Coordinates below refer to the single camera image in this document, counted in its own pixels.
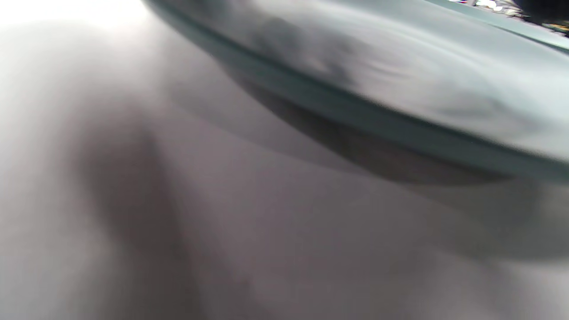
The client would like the pale green round plate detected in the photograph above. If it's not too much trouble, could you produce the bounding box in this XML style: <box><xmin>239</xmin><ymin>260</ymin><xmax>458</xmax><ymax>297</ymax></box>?
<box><xmin>143</xmin><ymin>0</ymin><xmax>569</xmax><ymax>182</ymax></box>

